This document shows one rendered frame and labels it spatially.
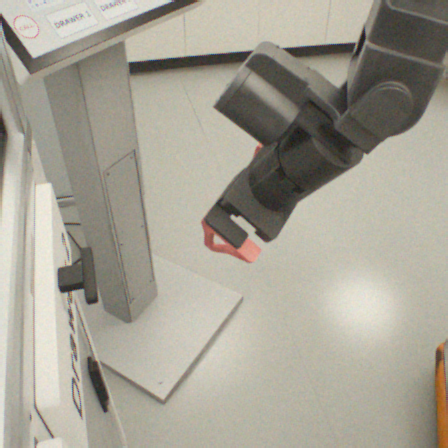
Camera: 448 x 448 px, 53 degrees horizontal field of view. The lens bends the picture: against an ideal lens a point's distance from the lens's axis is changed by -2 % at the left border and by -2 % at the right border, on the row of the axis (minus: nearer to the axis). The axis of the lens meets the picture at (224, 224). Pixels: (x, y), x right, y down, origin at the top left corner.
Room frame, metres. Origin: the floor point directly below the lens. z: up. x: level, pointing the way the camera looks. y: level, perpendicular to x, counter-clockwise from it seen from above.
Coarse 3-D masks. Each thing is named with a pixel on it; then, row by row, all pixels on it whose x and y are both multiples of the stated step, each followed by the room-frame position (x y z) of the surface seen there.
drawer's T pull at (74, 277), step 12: (84, 252) 0.33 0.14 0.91; (72, 264) 0.32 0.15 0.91; (84, 264) 0.32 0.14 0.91; (60, 276) 0.30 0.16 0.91; (72, 276) 0.30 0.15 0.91; (84, 276) 0.30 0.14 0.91; (60, 288) 0.29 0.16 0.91; (72, 288) 0.29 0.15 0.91; (84, 288) 0.29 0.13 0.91; (96, 288) 0.29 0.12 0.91; (96, 300) 0.28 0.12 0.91
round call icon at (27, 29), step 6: (24, 12) 0.76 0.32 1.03; (12, 18) 0.73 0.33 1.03; (18, 18) 0.74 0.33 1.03; (24, 18) 0.75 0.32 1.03; (30, 18) 0.76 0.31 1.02; (12, 24) 0.73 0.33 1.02; (18, 24) 0.73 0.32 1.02; (24, 24) 0.74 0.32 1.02; (30, 24) 0.75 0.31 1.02; (36, 24) 0.75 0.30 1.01; (18, 30) 0.72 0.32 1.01; (24, 30) 0.73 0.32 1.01; (30, 30) 0.74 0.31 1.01; (36, 30) 0.74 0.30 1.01; (42, 30) 0.75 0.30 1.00; (24, 36) 0.72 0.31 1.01; (30, 36) 0.73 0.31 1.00; (36, 36) 0.74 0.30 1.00; (24, 42) 0.71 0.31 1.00
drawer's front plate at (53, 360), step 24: (48, 192) 0.42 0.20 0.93; (48, 216) 0.37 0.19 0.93; (48, 240) 0.33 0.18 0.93; (48, 264) 0.30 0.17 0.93; (48, 288) 0.27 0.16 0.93; (48, 312) 0.24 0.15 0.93; (72, 312) 0.31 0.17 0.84; (48, 336) 0.22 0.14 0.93; (48, 360) 0.20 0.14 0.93; (48, 384) 0.18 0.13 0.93; (48, 408) 0.16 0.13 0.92; (72, 408) 0.18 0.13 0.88; (72, 432) 0.16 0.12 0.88
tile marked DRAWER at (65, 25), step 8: (64, 8) 0.82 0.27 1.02; (72, 8) 0.83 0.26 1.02; (80, 8) 0.84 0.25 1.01; (88, 8) 0.85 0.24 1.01; (48, 16) 0.78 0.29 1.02; (56, 16) 0.79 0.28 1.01; (64, 16) 0.80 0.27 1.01; (72, 16) 0.81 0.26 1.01; (80, 16) 0.82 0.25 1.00; (88, 16) 0.84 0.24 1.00; (56, 24) 0.78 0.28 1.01; (64, 24) 0.79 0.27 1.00; (72, 24) 0.80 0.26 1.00; (80, 24) 0.81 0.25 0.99; (88, 24) 0.82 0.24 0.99; (96, 24) 0.83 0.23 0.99; (56, 32) 0.77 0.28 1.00; (64, 32) 0.78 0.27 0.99; (72, 32) 0.79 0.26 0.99
